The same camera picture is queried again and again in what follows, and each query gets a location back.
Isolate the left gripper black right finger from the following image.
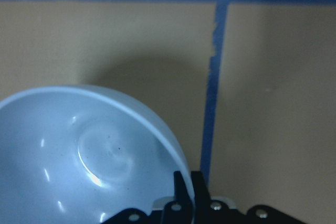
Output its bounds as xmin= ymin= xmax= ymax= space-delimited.
xmin=191 ymin=171 xmax=232 ymax=224

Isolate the blue bowl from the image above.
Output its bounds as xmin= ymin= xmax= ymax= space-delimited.
xmin=1 ymin=85 xmax=194 ymax=223

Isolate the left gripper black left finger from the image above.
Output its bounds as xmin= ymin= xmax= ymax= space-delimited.
xmin=160 ymin=171 xmax=193 ymax=224

